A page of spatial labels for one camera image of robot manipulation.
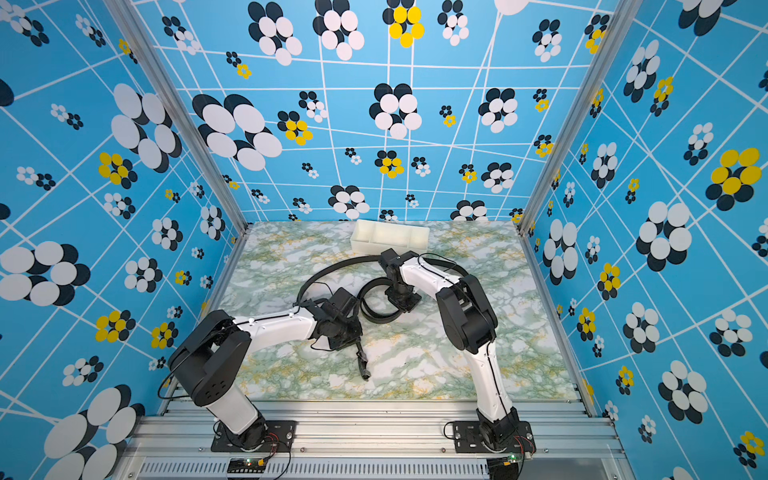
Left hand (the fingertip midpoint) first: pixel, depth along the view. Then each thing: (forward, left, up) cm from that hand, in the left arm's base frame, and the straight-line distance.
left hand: (369, 336), depth 90 cm
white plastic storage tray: (+41, 0, 0) cm, 41 cm away
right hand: (+12, -9, -1) cm, 15 cm away
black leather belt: (+14, +3, 0) cm, 15 cm away
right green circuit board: (-30, -36, -1) cm, 47 cm away
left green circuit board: (-32, +28, -4) cm, 43 cm away
